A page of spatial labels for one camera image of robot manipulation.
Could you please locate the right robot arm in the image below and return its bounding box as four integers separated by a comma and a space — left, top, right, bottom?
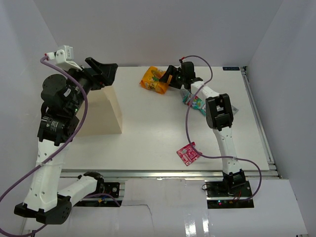
159, 62, 246, 197

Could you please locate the teal fruit candy bag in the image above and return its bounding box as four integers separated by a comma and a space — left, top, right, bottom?
180, 89, 206, 116

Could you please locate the beige paper bag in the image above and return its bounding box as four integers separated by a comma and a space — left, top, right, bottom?
77, 86, 122, 137

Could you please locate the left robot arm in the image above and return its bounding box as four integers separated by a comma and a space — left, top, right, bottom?
14, 57, 118, 225

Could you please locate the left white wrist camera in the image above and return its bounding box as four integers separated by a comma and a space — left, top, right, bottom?
45, 45, 82, 71

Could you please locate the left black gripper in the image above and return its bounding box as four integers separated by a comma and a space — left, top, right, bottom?
63, 57, 118, 114

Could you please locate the aluminium front rail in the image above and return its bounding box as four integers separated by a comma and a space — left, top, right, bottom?
61, 170, 279, 178

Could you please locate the orange yellow snack bag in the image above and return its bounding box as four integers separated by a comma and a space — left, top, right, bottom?
139, 66, 171, 94

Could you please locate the red snack packet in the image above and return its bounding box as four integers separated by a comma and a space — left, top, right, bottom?
176, 142, 202, 166

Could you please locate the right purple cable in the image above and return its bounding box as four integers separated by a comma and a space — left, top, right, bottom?
179, 55, 263, 203

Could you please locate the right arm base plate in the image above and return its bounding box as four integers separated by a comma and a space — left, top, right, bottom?
201, 181, 254, 209

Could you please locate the blue table label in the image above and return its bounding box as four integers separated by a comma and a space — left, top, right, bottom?
222, 67, 240, 71

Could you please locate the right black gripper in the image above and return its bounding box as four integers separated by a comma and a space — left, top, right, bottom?
159, 66, 187, 90

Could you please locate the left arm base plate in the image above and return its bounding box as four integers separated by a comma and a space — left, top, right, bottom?
75, 182, 122, 207

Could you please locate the silver grey sachet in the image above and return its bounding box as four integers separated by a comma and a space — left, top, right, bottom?
232, 106, 239, 115

